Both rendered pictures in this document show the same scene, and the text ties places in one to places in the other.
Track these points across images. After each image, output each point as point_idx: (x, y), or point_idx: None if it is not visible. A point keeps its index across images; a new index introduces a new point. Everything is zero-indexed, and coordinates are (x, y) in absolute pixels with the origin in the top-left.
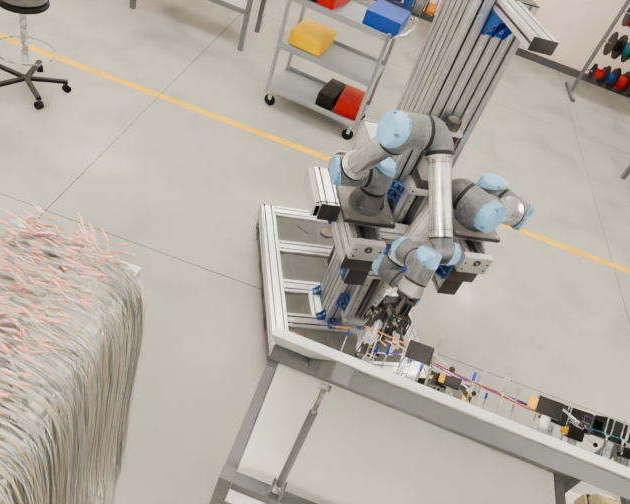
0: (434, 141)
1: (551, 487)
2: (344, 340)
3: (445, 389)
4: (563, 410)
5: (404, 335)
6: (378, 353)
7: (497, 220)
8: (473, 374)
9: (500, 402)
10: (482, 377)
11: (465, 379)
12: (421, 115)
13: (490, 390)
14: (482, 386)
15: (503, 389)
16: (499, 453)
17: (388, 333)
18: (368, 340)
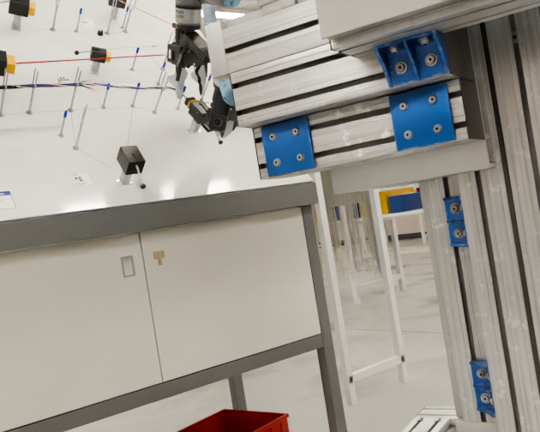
0: None
1: None
2: (207, 84)
3: (106, 96)
4: (8, 1)
5: (167, 60)
6: (183, 94)
7: None
8: (81, 9)
9: (54, 18)
10: (79, 77)
11: (93, 83)
12: None
13: (64, 60)
14: (73, 59)
15: (57, 9)
16: (4, 252)
17: (207, 110)
18: (199, 89)
